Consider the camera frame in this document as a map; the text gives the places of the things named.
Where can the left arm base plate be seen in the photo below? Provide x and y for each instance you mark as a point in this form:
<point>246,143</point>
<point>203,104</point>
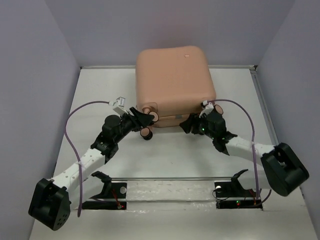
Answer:
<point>113,196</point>

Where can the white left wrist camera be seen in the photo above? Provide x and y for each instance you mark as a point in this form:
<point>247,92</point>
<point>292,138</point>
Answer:
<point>118,106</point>

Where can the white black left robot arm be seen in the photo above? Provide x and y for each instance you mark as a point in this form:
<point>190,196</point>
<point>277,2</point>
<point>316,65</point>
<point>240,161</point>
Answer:
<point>53,199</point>

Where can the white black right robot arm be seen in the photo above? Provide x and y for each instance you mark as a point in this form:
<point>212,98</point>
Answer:
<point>282,168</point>

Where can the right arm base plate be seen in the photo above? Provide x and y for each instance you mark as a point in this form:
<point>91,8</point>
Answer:
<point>229,195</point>

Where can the pink hard-shell suitcase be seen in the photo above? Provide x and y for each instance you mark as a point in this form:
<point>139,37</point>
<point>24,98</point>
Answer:
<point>171,84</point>

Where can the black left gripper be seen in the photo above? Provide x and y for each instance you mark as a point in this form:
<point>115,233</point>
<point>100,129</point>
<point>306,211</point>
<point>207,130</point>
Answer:
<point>144,120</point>

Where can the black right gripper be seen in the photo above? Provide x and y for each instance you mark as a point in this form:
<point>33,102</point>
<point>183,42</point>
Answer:
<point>193,119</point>

